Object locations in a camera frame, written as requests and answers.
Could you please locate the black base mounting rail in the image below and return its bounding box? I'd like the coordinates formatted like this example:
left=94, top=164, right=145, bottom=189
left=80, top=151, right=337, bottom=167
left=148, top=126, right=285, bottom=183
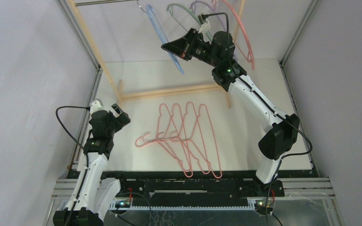
left=67, top=169, right=319, bottom=208

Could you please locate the wooden hanger rack frame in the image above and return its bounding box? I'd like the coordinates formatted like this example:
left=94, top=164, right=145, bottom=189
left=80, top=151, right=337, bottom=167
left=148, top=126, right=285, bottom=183
left=65, top=0, right=247, bottom=115

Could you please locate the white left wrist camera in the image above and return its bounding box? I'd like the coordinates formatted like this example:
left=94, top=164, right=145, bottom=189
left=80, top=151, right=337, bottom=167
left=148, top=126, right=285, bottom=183
left=89, top=98, right=107, bottom=115

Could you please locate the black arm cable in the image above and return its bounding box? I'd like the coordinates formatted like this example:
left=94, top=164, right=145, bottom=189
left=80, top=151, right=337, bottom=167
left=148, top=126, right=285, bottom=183
left=197, top=12, right=313, bottom=226
left=55, top=105, right=91, bottom=226

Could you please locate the metal hanging rod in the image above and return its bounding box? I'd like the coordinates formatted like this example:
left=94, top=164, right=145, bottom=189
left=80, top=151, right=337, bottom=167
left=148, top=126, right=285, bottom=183
left=74, top=0, right=135, bottom=7

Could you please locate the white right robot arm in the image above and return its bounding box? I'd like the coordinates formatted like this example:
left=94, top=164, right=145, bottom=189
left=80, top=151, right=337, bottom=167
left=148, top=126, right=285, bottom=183
left=161, top=28, right=300, bottom=196

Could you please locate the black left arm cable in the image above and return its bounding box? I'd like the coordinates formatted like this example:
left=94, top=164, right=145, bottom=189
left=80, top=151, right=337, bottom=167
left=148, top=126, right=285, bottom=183
left=55, top=105, right=91, bottom=226

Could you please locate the purple plastic hanger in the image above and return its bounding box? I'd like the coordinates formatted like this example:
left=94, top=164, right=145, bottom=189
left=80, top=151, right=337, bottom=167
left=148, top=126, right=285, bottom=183
left=189, top=0, right=240, bottom=61

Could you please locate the green plastic hanger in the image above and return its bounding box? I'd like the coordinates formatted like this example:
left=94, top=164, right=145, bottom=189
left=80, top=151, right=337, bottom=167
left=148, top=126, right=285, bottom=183
left=166, top=3, right=203, bottom=31

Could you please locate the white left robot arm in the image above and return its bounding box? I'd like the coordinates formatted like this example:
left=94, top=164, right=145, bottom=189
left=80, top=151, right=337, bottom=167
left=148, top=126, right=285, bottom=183
left=52, top=99, right=131, bottom=226

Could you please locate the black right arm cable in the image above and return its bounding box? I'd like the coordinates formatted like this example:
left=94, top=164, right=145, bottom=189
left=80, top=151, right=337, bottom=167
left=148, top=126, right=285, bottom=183
left=197, top=12, right=313, bottom=226

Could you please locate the pink hanger on rod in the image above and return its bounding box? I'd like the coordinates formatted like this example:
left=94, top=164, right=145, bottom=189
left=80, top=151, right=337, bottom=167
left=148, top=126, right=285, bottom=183
left=210, top=0, right=255, bottom=70

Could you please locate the pink wire hanger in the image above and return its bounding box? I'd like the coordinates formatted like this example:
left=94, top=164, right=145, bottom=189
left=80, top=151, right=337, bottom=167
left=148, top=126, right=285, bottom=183
left=135, top=103, right=194, bottom=178
left=151, top=103, right=211, bottom=175
left=162, top=102, right=222, bottom=179
left=183, top=102, right=223, bottom=179

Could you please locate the blue plastic hanger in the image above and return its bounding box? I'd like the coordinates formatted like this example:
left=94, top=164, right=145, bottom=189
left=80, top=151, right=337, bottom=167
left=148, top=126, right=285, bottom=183
left=136, top=1, right=184, bottom=75

